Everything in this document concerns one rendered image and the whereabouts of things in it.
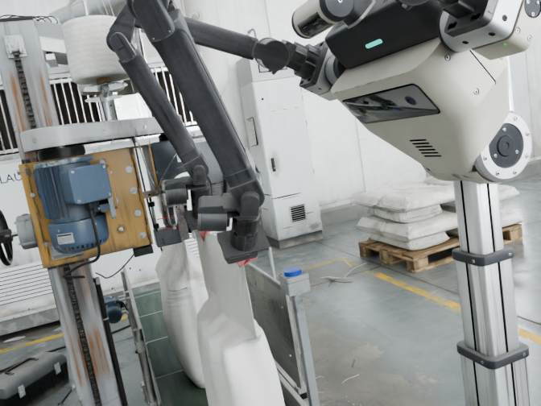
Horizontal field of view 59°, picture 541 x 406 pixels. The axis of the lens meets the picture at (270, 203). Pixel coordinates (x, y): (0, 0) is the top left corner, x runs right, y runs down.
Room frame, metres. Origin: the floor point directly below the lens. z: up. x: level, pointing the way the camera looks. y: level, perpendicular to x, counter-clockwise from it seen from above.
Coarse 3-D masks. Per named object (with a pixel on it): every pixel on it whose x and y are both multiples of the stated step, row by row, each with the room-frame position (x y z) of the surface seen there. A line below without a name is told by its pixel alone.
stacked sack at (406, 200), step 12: (396, 192) 4.05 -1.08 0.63; (408, 192) 4.00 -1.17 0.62; (420, 192) 3.93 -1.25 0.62; (432, 192) 3.91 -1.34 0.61; (444, 192) 3.88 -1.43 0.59; (384, 204) 4.02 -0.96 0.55; (396, 204) 3.86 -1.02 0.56; (408, 204) 3.75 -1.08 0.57; (420, 204) 3.79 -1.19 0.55; (432, 204) 3.83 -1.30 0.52
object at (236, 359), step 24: (216, 240) 1.35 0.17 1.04; (216, 264) 1.25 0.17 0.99; (216, 288) 1.35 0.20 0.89; (240, 288) 1.12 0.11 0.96; (216, 312) 1.31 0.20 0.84; (240, 312) 1.15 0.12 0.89; (216, 336) 1.17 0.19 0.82; (240, 336) 1.12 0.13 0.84; (264, 336) 1.18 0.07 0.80; (216, 360) 1.14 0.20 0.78; (240, 360) 1.11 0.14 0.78; (264, 360) 1.11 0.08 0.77; (216, 384) 1.14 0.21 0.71; (240, 384) 1.09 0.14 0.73; (264, 384) 1.11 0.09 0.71
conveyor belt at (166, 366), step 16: (160, 288) 3.20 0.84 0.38; (144, 304) 2.91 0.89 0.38; (160, 304) 2.85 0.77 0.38; (144, 320) 2.63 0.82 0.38; (160, 320) 2.59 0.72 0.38; (144, 336) 2.39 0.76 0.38; (160, 336) 2.35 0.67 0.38; (160, 352) 2.15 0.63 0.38; (160, 368) 1.98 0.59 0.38; (176, 368) 1.96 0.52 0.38; (160, 384) 1.84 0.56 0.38; (176, 384) 1.82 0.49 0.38; (192, 384) 1.80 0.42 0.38; (176, 400) 1.69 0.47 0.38; (192, 400) 1.67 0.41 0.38
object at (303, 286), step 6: (282, 276) 1.53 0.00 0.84; (294, 276) 1.51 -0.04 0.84; (300, 276) 1.51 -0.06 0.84; (306, 276) 1.52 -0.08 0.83; (282, 282) 1.54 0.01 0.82; (288, 282) 1.50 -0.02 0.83; (294, 282) 1.50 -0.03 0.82; (300, 282) 1.51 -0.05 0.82; (306, 282) 1.52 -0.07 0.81; (282, 288) 1.55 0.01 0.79; (288, 288) 1.50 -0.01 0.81; (294, 288) 1.50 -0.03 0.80; (300, 288) 1.51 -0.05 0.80; (306, 288) 1.51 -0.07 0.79; (288, 294) 1.50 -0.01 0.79; (294, 294) 1.50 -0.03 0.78
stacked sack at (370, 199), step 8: (400, 184) 4.48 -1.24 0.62; (408, 184) 4.43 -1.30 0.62; (416, 184) 4.36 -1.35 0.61; (424, 184) 4.34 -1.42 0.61; (368, 192) 4.48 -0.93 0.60; (376, 192) 4.31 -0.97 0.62; (384, 192) 4.26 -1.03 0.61; (392, 192) 4.22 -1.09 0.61; (360, 200) 4.38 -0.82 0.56; (368, 200) 4.24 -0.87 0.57; (376, 200) 4.15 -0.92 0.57; (376, 208) 4.20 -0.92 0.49
